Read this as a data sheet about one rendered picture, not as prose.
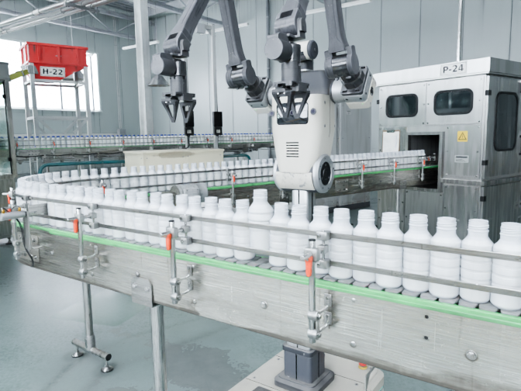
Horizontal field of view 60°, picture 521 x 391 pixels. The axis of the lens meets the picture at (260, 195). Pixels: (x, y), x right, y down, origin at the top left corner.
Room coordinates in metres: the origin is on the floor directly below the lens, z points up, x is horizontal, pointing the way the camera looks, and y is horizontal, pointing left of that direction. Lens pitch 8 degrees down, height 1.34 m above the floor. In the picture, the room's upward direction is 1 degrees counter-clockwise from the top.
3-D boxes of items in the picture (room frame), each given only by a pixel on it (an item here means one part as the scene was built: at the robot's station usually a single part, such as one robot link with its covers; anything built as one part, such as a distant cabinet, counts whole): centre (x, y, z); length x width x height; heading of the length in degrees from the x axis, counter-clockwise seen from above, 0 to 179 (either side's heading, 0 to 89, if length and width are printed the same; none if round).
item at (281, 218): (1.16, -0.05, 1.08); 0.06 x 0.06 x 0.17
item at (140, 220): (1.47, 0.39, 1.08); 0.06 x 0.06 x 0.17
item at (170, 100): (1.56, 0.28, 1.44); 0.07 x 0.07 x 0.09; 55
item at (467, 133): (5.09, -2.30, 1.00); 1.60 x 1.30 x 2.00; 127
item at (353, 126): (8.16, -1.57, 0.96); 0.82 x 0.50 x 1.91; 127
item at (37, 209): (1.74, 0.92, 0.96); 0.23 x 0.10 x 0.27; 145
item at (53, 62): (7.51, 3.31, 1.40); 0.92 x 0.72 x 2.80; 127
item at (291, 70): (1.32, -0.09, 1.51); 0.10 x 0.07 x 0.07; 144
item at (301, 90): (1.33, -0.10, 1.44); 0.07 x 0.07 x 0.09; 54
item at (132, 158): (5.69, 1.08, 0.59); 1.10 x 0.62 x 1.18; 127
